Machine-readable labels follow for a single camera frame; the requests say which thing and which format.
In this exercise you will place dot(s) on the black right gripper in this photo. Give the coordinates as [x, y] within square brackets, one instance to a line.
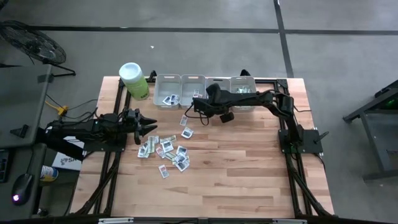
[208, 105]

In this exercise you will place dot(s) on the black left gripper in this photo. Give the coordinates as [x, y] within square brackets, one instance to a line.
[129, 129]

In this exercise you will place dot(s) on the green striped bandage wrapper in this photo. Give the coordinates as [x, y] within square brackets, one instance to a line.
[170, 155]
[168, 139]
[151, 144]
[247, 90]
[238, 90]

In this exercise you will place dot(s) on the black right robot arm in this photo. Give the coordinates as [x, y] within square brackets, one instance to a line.
[248, 99]

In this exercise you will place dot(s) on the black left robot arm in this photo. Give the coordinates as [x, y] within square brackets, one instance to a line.
[81, 129]

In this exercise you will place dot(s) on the light grey plastic bin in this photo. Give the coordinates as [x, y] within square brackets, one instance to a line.
[168, 85]
[224, 81]
[189, 84]
[245, 81]

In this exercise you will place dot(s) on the green wipes canister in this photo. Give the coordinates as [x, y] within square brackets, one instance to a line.
[136, 85]

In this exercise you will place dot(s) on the yellow power plug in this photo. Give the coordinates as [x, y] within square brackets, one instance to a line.
[63, 109]

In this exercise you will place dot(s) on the white printed cardboard box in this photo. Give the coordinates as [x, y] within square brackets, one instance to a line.
[66, 161]

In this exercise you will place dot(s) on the white yellow can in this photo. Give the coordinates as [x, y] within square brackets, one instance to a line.
[49, 173]

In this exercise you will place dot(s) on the grey side desk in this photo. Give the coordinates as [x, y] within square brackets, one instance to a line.
[21, 99]

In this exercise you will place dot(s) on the black floor fan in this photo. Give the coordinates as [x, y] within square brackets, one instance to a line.
[34, 43]

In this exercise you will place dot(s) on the black computer mouse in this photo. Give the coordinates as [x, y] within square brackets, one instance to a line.
[22, 188]

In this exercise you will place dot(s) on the black keyboard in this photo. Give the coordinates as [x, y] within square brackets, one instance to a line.
[3, 168]

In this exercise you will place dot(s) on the black metal cart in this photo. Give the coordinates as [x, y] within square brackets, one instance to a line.
[390, 99]

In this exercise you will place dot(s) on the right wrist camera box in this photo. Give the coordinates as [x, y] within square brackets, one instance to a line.
[227, 117]

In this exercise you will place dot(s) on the silver metal bracket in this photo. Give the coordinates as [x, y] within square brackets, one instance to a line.
[115, 221]
[289, 221]

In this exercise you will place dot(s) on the black desk bracket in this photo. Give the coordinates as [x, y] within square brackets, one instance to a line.
[20, 130]

